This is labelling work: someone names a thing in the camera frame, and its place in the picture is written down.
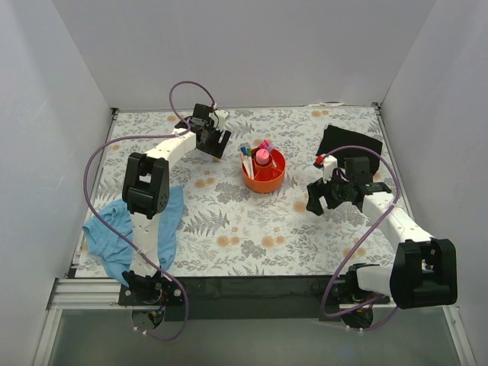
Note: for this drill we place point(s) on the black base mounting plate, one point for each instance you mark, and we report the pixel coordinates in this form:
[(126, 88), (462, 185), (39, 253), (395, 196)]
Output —
[(170, 296)]

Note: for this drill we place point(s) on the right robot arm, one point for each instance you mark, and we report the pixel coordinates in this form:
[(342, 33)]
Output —
[(424, 269)]

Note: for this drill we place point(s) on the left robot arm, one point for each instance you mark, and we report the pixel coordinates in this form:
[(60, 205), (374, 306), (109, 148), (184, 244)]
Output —
[(146, 191)]

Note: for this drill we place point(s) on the orange round divided organizer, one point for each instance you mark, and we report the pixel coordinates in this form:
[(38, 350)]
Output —
[(267, 179)]

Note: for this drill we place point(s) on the pink capped glue bottle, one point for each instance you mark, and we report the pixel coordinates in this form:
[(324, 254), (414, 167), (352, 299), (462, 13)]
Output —
[(263, 158)]

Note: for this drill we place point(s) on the aluminium front rail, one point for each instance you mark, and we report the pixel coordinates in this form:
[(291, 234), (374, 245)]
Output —
[(98, 293)]

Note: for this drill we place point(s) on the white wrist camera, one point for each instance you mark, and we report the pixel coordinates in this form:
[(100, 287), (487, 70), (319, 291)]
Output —
[(219, 118), (327, 164)]

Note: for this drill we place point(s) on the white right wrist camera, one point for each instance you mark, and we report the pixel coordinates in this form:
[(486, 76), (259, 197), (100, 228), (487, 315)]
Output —
[(327, 164)]

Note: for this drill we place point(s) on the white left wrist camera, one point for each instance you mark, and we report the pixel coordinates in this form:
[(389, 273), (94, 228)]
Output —
[(219, 118)]

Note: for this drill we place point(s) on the blue capped marker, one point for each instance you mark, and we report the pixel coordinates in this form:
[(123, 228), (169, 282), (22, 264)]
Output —
[(243, 149)]

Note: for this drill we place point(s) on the silver pen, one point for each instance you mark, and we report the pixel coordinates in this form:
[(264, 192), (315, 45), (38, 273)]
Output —
[(273, 162)]

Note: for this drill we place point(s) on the black folded cloth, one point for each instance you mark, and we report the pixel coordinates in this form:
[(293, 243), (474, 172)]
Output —
[(335, 137)]

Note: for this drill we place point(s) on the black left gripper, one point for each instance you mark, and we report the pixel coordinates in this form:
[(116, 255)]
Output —
[(213, 141)]

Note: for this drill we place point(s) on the green capped marker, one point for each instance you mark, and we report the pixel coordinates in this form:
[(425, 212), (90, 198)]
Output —
[(249, 158)]

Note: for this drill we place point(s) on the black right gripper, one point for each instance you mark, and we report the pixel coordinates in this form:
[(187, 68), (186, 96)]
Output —
[(322, 198)]

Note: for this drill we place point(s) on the light blue cloth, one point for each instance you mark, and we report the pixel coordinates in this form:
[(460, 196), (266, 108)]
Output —
[(116, 255)]

